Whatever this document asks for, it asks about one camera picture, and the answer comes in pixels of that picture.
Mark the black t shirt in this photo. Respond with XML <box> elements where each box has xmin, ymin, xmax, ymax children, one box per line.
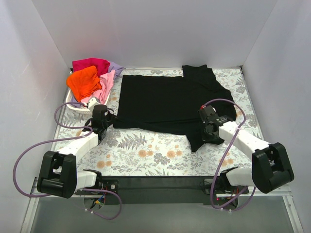
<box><xmin>113</xmin><ymin>65</ymin><xmax>237</xmax><ymax>152</ymax></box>

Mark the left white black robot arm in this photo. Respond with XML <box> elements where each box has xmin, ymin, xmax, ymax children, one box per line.
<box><xmin>37</xmin><ymin>104</ymin><xmax>116</xmax><ymax>199</ymax></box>

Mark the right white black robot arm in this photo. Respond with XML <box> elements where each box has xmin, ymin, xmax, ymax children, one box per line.
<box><xmin>198</xmin><ymin>105</ymin><xmax>294</xmax><ymax>194</ymax></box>

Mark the white plastic laundry basket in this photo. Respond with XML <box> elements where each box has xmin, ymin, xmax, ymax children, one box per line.
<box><xmin>65</xmin><ymin>89</ymin><xmax>112</xmax><ymax>115</ymax></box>

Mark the pink t shirt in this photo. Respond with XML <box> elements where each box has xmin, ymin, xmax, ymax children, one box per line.
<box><xmin>80</xmin><ymin>70</ymin><xmax>115</xmax><ymax>104</ymax></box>

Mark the orange t shirt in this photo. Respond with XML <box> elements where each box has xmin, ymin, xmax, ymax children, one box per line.
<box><xmin>66</xmin><ymin>66</ymin><xmax>102</xmax><ymax>102</ymax></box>

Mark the magenta t shirt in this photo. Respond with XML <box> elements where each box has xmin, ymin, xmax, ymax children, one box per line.
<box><xmin>72</xmin><ymin>58</ymin><xmax>110</xmax><ymax>73</ymax></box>

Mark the lavender t shirt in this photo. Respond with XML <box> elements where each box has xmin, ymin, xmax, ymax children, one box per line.
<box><xmin>108</xmin><ymin>61</ymin><xmax>124</xmax><ymax>79</ymax></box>

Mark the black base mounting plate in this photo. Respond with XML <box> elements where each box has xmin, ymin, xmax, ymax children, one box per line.
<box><xmin>87</xmin><ymin>176</ymin><xmax>249</xmax><ymax>205</ymax></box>

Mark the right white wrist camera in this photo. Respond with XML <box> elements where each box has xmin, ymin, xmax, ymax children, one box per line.
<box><xmin>200</xmin><ymin>105</ymin><xmax>216</xmax><ymax>117</ymax></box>

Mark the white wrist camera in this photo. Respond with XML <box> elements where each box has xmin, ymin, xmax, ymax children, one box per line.
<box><xmin>85</xmin><ymin>97</ymin><xmax>101</xmax><ymax>111</ymax></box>
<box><xmin>200</xmin><ymin>105</ymin><xmax>216</xmax><ymax>117</ymax></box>

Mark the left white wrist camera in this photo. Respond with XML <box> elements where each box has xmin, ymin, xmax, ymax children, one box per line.
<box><xmin>85</xmin><ymin>97</ymin><xmax>101</xmax><ymax>111</ymax></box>

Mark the aluminium frame rail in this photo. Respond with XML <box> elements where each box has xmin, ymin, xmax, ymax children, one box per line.
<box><xmin>31</xmin><ymin>177</ymin><xmax>293</xmax><ymax>197</ymax></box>

